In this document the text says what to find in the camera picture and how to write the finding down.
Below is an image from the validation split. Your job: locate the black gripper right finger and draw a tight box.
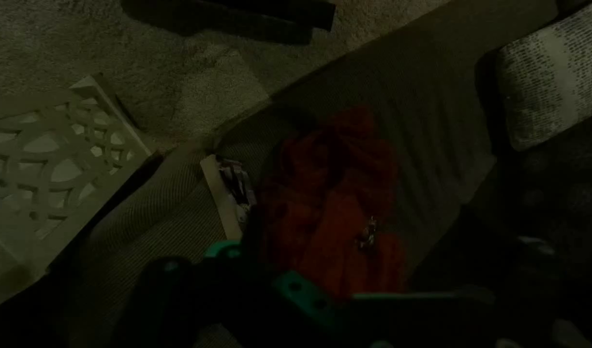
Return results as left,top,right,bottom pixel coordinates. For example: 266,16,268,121
272,268,504,348

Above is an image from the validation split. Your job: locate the red white small package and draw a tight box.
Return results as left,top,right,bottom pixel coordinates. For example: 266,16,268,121
199,152,260,241

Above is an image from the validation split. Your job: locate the orange crumpled cloth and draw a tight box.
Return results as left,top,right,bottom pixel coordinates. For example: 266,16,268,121
259,103,409,301

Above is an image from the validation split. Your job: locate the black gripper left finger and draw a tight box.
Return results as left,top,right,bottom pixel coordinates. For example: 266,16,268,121
110,237,278,348

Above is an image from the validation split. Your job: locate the grey speckled cushion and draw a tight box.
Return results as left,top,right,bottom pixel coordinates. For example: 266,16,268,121
491,0,592,152

